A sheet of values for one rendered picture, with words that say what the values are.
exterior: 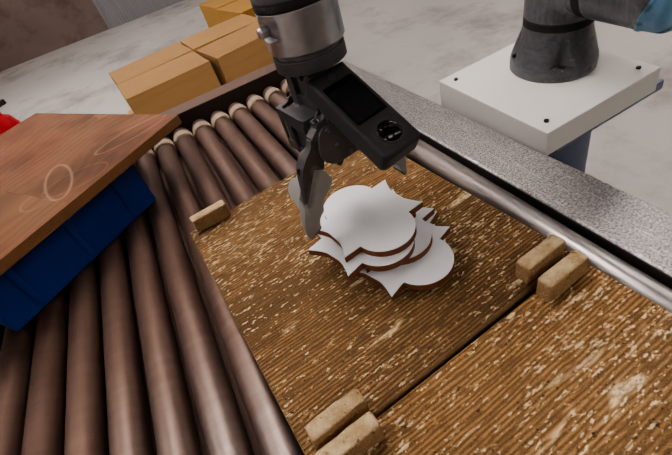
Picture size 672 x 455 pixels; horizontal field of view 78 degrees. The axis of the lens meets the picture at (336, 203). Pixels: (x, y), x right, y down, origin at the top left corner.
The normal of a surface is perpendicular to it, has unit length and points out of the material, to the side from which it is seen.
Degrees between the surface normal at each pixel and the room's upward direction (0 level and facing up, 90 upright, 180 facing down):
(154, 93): 90
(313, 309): 0
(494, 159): 0
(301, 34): 90
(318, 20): 90
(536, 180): 0
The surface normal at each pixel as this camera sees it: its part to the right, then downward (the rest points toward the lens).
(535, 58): -0.75, 0.34
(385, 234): -0.25, -0.74
